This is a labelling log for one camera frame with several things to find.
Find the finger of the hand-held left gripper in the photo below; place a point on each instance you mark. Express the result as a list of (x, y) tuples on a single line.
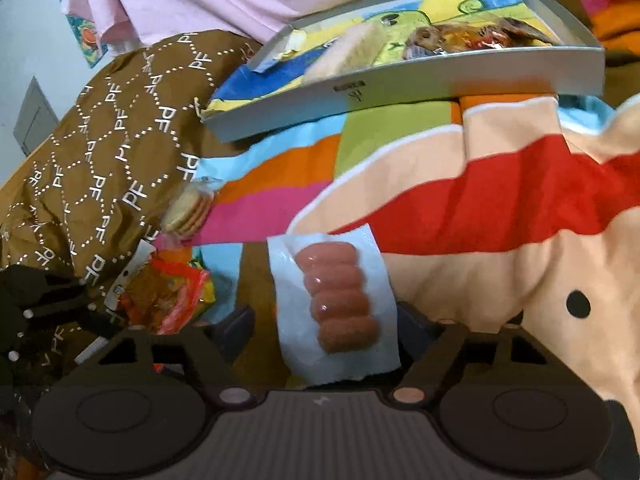
[(50, 300)]

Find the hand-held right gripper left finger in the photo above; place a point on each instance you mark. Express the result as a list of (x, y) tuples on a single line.
[(235, 327)]

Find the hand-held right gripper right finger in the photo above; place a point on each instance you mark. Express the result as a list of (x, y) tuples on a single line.
[(409, 332)]

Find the white sausage packet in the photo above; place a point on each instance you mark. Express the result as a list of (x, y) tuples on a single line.
[(335, 300)]

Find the red snack packet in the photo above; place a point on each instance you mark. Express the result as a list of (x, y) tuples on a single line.
[(160, 295)]

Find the round biscuit packet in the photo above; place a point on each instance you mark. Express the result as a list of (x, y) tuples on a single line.
[(187, 212)]

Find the grey tray with cartoon drawing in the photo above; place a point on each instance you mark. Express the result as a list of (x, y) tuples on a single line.
[(400, 95)]

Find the rice cracker packet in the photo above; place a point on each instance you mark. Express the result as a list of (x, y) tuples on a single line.
[(345, 52)]

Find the brown snack packet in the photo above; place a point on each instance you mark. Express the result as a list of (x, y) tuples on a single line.
[(525, 30), (427, 42)]

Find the brown patterned quilt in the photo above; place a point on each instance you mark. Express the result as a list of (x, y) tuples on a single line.
[(100, 160)]

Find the cartoon printed blanket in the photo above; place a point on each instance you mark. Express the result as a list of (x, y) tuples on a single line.
[(500, 195)]

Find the grey wall panel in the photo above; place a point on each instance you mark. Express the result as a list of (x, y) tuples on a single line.
[(37, 120)]

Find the colourful wall poster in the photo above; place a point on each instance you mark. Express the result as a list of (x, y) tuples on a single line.
[(87, 40)]

